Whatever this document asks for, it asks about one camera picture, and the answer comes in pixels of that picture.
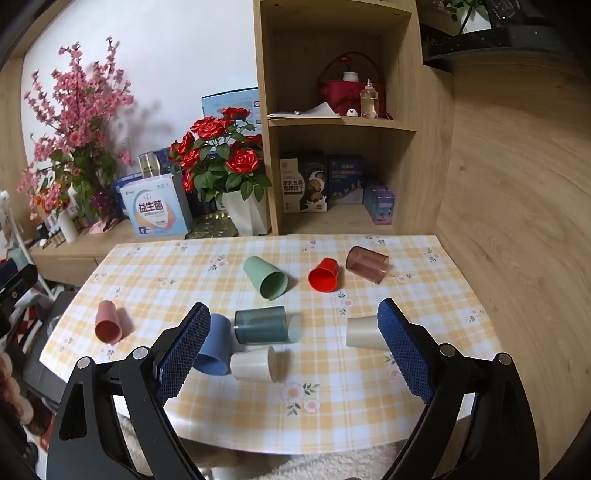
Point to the white faceted vase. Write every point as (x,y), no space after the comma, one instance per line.
(247,216)

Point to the wooden shelf unit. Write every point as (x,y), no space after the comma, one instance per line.
(415,161)

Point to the pink cup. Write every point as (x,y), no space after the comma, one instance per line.
(108,325)

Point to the red artificial rose bouquet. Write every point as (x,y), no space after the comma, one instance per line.
(242,161)

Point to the blue night-sky box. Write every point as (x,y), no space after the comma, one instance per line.
(346,182)

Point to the green cup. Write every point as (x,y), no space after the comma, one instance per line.
(263,277)

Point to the white cup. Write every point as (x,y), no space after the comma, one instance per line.
(251,365)

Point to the purple box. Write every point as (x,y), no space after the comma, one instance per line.
(379,205)

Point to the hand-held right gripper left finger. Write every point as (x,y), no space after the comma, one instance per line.
(181,353)

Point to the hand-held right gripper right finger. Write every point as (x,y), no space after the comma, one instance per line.
(405,353)

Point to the blue cup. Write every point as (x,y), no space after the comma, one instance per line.
(217,344)

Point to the dark snack box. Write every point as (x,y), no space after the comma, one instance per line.
(302,187)

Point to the red cup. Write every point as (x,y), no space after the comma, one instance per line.
(324,276)

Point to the clear perfume bottle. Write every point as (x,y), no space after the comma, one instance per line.
(369,102)

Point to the blue and white box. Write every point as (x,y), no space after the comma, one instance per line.
(217,104)

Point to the white and blue carton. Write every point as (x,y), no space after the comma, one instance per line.
(157,207)

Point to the stack of papers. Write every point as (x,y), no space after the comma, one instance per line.
(309,113)

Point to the dark teal translucent cup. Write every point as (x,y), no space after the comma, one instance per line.
(261,326)

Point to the green potted plant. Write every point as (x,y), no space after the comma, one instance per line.
(468,11)

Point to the dark green embossed tray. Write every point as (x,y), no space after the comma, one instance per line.
(207,228)

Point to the brown translucent cup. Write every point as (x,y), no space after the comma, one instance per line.
(367,264)

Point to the cream cup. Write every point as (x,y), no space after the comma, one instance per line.
(362,333)

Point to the grey office chair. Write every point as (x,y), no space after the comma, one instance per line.
(51,332)

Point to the yellow plaid floral tablecloth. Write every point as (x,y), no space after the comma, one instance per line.
(332,415)

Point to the low wooden cabinet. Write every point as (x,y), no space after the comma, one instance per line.
(69,261)

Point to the white plastic bottle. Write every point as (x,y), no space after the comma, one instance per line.
(68,227)

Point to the pink artificial blossom branches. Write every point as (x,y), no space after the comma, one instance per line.
(83,124)

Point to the gold metal can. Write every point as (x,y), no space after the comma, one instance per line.
(148,165)

